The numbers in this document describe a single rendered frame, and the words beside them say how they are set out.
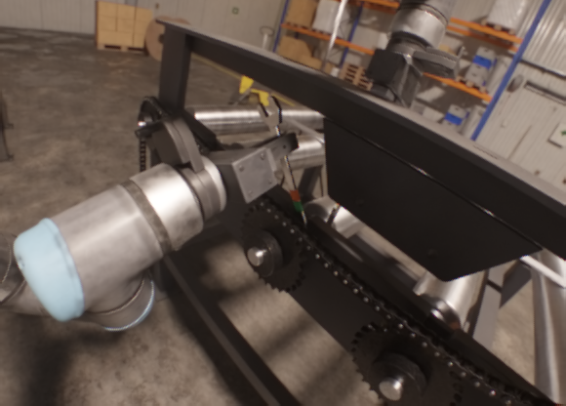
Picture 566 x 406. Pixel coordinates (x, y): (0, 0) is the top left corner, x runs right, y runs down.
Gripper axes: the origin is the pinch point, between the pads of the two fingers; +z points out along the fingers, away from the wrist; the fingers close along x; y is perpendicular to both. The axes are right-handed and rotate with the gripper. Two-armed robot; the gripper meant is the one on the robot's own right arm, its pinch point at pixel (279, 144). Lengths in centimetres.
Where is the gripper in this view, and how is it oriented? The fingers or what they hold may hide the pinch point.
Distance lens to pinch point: 41.4
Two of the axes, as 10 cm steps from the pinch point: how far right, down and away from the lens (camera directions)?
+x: 7.4, 0.6, -6.7
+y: 2.7, 8.9, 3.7
